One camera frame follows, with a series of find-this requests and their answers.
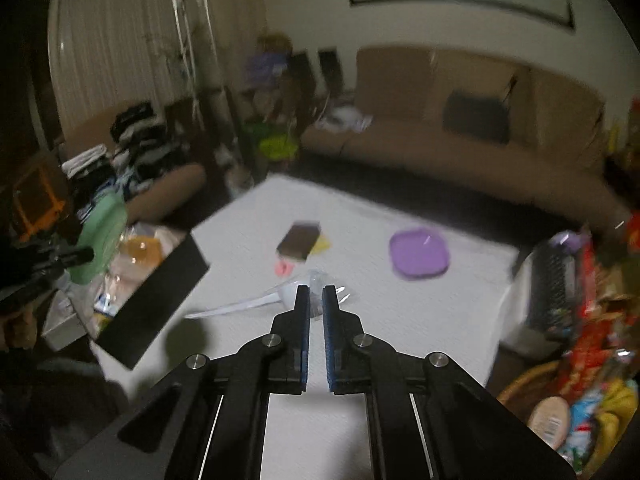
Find mint green plastic plate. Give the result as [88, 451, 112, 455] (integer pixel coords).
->
[68, 192, 127, 285]

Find clear plastic spoon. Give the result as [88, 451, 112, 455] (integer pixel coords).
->
[184, 270, 355, 320]

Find black storage bin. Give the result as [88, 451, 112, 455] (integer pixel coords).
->
[41, 224, 211, 371]

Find white box with keyboard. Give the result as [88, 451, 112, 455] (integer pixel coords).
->
[500, 231, 587, 361]

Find wicker basket of snacks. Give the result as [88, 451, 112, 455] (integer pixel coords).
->
[498, 234, 639, 479]

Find purple plastic plate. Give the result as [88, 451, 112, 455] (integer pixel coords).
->
[388, 228, 450, 280]

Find pink snack packet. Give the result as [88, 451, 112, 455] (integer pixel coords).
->
[274, 259, 295, 278]

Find brown rectangular box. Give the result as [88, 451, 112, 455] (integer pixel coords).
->
[277, 222, 321, 261]

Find yellow small packet by box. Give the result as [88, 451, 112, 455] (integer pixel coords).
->
[310, 234, 331, 255]

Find black cushion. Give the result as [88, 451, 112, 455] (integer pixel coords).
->
[442, 91, 510, 144]

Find white floor stand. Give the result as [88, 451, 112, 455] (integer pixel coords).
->
[169, 0, 238, 169]

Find brown sofa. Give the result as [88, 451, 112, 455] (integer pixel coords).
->
[302, 46, 630, 231]

